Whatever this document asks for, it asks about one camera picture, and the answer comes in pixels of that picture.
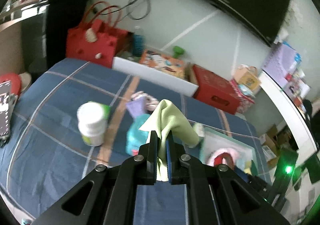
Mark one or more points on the small white green item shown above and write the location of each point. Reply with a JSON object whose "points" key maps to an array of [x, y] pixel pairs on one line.
{"points": [[198, 130]]}

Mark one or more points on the white storage box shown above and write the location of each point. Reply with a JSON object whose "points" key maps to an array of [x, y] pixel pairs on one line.
{"points": [[155, 75]]}

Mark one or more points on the beige slipper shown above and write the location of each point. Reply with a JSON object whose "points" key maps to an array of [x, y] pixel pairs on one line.
{"points": [[26, 81]]}

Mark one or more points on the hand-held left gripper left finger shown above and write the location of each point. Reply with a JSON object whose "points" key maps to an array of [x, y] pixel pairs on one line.
{"points": [[152, 155]]}

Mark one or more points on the green white packet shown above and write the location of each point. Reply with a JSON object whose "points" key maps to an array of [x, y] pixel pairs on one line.
{"points": [[106, 111]]}

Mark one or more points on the purple cloth piece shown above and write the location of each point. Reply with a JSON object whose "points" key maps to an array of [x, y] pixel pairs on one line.
{"points": [[136, 108]]}

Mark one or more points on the white desk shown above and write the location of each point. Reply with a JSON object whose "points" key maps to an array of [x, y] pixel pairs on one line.
{"points": [[295, 117]]}

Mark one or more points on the teal toy box red latch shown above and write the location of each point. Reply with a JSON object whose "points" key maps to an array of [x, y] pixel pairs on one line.
{"points": [[137, 137]]}

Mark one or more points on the large pink white fuzzy sock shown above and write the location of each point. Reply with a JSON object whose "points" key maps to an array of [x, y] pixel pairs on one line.
{"points": [[230, 151]]}

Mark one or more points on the small colourful cardboard box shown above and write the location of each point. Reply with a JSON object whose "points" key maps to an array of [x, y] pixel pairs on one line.
{"points": [[247, 77]]}

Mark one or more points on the orange cartoon print box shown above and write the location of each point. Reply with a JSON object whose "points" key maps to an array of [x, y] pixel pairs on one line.
{"points": [[162, 61]]}

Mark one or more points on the green plastic toy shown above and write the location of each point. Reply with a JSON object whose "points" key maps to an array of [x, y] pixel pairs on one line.
{"points": [[178, 51]]}

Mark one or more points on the pink patterned box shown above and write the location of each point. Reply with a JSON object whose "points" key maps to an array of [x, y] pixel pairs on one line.
{"points": [[246, 100]]}

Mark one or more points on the red cardboard box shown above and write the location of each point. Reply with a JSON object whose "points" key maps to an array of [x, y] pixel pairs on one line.
{"points": [[215, 85]]}

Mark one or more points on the red felt bag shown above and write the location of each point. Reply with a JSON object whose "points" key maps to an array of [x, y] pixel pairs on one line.
{"points": [[85, 42]]}

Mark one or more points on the yellow green sponge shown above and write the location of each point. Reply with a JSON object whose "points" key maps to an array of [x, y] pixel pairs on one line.
{"points": [[250, 166]]}

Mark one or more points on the light green cloth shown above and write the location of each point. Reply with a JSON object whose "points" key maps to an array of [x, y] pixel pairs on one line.
{"points": [[170, 117]]}

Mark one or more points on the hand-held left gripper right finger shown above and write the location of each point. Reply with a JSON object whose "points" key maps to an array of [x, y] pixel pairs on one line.
{"points": [[169, 162]]}

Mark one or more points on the white pill bottle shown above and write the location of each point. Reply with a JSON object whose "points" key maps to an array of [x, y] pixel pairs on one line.
{"points": [[91, 125]]}

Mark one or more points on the pink striped fabric roll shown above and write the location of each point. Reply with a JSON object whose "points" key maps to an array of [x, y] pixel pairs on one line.
{"points": [[151, 101]]}

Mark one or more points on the purple chart sheet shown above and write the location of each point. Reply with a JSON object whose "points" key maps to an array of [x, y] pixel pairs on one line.
{"points": [[280, 60]]}

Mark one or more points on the white tray with teal rim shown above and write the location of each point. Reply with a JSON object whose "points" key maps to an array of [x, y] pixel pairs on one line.
{"points": [[240, 143]]}

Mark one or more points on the dark studded strip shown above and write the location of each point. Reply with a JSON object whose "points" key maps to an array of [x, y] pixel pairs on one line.
{"points": [[6, 115]]}

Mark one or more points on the black cabinet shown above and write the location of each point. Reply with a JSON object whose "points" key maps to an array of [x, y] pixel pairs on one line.
{"points": [[37, 40]]}

